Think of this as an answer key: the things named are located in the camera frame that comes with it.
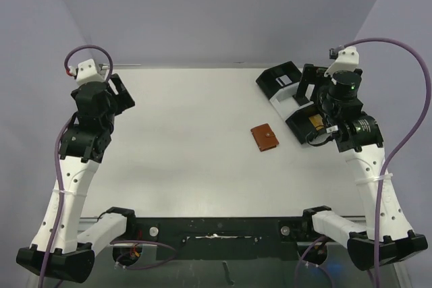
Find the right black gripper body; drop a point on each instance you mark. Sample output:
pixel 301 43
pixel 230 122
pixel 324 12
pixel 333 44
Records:
pixel 309 83

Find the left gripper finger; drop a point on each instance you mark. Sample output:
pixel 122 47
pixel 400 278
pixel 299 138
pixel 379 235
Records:
pixel 124 101
pixel 116 86

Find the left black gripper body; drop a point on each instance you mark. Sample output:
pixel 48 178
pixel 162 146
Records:
pixel 110 112

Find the black white three-bin tray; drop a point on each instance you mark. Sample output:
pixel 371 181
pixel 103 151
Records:
pixel 283 100

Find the brown leather card holder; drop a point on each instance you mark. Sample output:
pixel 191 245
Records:
pixel 264 137

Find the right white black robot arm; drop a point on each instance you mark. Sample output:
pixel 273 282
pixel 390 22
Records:
pixel 387 236

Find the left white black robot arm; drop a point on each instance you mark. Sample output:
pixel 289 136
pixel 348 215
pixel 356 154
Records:
pixel 59 250

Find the silver white card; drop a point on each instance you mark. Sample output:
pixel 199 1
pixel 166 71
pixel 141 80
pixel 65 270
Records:
pixel 283 80

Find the gold credit card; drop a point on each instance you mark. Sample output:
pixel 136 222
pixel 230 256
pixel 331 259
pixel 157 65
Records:
pixel 317 122

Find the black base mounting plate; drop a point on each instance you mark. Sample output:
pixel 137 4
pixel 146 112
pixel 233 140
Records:
pixel 212 238

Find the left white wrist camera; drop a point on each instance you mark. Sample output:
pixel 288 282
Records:
pixel 86 71

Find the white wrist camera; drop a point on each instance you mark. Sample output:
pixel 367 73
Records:
pixel 86 71
pixel 345 59

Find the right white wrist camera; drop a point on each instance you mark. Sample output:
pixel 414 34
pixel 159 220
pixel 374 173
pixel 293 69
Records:
pixel 345 59

